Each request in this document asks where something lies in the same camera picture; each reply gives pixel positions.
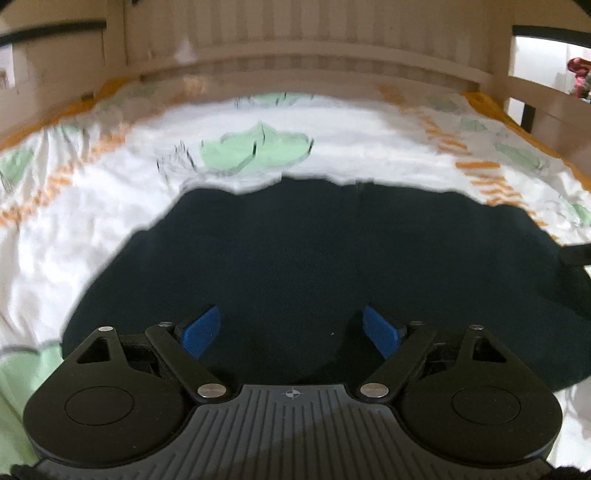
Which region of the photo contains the black window frame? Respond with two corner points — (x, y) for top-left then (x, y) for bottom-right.
(512, 25), (591, 49)

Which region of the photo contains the orange bed sheet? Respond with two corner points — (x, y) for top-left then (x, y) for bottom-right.
(0, 78), (575, 162)

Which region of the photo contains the red pink bundle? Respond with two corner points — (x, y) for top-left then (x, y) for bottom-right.
(567, 57), (591, 99)

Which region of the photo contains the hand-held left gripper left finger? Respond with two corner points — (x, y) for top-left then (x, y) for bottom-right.
(74, 305), (232, 404)

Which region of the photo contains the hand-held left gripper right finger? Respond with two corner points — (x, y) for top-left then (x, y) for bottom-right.
(358, 305), (509, 404)

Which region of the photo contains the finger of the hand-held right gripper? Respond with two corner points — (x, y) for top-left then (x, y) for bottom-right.
(560, 244), (591, 267)

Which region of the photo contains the beige wooden headboard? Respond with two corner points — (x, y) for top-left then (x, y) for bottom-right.
(0, 0), (514, 109)

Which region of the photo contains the dark navy hoodie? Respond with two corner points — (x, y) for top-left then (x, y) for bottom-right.
(62, 175), (591, 393)

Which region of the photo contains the white leaf printed duvet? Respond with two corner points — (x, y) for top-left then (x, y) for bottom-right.
(0, 89), (591, 468)

